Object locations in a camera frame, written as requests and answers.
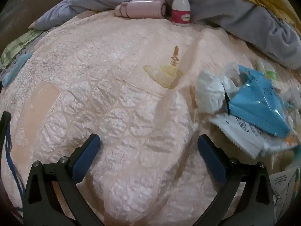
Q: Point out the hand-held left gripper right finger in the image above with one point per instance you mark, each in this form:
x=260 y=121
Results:
x=211 y=157

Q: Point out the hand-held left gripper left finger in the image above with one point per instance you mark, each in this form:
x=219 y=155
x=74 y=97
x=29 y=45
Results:
x=87 y=155

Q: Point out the white serrated-edge packet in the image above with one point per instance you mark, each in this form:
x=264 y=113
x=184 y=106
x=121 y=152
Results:
x=242 y=134

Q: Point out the crumpled white tissue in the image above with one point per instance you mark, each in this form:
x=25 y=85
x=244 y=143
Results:
x=210 y=91

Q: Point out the pink textured blanket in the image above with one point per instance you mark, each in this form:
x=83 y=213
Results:
x=112 y=94

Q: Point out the blue snack packet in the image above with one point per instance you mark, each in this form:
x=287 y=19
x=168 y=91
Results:
x=256 y=101

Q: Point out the printed paper box corner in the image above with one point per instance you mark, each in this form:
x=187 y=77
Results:
x=285 y=186

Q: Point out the clear plastic bag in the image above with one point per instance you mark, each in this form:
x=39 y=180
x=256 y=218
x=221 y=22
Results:
x=231 y=74

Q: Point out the green plaid cloth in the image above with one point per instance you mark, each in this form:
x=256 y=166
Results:
x=18 y=46

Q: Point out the grey-blue cloth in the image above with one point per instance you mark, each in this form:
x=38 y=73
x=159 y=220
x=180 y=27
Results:
x=235 y=21

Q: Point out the white bottle with red label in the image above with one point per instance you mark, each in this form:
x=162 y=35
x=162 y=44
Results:
x=180 y=9

